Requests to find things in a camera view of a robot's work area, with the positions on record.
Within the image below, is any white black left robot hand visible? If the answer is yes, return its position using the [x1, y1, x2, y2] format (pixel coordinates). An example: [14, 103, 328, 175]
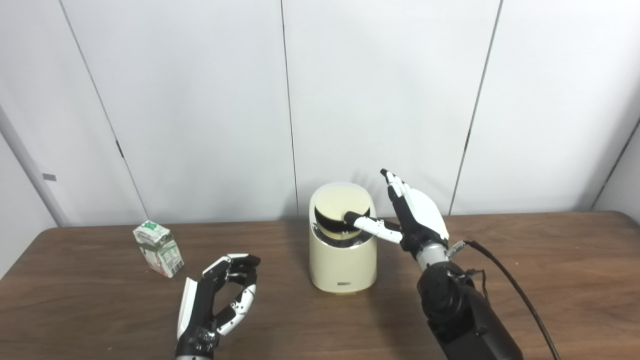
[175, 253, 262, 360]

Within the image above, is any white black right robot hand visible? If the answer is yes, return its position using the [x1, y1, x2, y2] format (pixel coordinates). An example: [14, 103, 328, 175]
[343, 168, 450, 257]

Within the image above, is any green white milk carton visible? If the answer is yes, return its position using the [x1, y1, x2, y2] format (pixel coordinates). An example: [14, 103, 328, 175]
[132, 220, 185, 278]

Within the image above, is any cream round bin lid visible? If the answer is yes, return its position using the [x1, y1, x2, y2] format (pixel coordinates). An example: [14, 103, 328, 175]
[314, 186, 372, 236]

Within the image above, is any cream-colored bin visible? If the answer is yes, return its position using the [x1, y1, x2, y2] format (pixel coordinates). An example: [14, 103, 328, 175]
[308, 182, 378, 296]

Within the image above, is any white wall post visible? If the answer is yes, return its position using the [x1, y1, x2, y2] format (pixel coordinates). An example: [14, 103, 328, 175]
[0, 102, 71, 227]

